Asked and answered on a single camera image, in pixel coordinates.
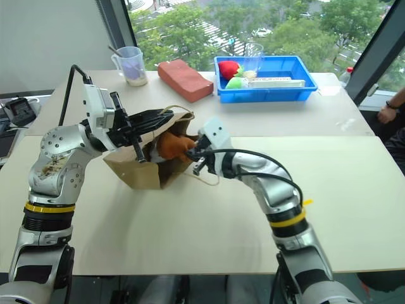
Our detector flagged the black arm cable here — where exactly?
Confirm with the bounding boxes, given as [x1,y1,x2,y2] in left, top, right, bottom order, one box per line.
[202,149,306,212]
[58,64,93,127]

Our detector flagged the orange plush toy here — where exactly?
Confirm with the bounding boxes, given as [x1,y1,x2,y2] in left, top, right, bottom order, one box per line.
[148,130,197,165]

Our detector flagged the dark window pillar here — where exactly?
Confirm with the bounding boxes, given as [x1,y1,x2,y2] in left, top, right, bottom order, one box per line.
[350,0,405,107]

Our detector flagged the bystander's dark trousers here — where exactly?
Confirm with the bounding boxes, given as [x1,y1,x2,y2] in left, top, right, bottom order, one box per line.
[375,117,405,175]

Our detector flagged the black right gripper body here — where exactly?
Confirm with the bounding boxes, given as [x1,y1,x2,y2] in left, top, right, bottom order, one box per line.
[191,134,219,177]

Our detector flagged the red brick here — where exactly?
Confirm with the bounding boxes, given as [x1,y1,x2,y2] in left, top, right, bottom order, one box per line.
[157,58,215,103]

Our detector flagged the blue plastic bin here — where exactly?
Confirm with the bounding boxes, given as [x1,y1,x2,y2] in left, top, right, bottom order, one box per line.
[213,55,318,104]

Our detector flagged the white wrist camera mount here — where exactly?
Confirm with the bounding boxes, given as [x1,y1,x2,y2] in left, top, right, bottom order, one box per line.
[82,84,116,151]
[197,117,234,160]

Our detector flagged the green plush toy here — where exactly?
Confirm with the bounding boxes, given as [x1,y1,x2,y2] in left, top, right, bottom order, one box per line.
[225,77,251,91]

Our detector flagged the grey window frame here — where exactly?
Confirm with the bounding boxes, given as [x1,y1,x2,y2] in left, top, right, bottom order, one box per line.
[94,0,139,72]

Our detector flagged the bystander's bare hand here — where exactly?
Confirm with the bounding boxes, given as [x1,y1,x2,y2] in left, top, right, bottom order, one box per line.
[377,103,401,125]

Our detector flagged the white flat box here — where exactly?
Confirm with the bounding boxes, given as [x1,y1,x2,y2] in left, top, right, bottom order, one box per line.
[247,76,306,90]

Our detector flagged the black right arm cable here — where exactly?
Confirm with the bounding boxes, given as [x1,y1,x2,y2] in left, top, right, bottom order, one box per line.
[202,149,306,212]

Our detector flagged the black electronic device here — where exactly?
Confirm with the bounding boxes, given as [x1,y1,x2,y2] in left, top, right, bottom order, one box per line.
[5,97,39,127]

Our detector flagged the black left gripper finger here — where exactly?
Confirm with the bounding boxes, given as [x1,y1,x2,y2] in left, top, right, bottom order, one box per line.
[127,109,175,125]
[130,118,171,140]

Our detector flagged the red strawberry plush toy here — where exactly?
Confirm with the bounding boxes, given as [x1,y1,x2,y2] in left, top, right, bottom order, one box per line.
[218,60,245,80]

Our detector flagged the plastic bottle with red cap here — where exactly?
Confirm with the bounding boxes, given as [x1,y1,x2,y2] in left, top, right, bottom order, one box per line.
[338,66,355,88]

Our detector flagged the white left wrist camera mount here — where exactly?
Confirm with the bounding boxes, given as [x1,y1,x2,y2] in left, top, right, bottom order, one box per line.
[82,84,116,151]

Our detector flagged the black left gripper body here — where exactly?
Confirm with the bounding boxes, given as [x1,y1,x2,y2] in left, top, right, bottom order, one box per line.
[106,91,148,164]

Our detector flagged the brown paper bag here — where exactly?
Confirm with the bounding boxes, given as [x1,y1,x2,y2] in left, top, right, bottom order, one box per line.
[103,105,220,191]

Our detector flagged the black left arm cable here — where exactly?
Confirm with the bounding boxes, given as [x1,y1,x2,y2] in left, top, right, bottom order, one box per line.
[58,64,93,127]

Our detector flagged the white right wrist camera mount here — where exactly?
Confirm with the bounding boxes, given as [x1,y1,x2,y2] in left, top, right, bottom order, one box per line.
[197,117,234,160]

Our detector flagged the dark tablet screen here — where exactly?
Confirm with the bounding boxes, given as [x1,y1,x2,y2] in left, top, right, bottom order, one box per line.
[0,127,22,160]

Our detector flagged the clear plastic measuring cup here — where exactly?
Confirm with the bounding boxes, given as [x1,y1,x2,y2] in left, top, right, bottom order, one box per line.
[110,46,149,87]

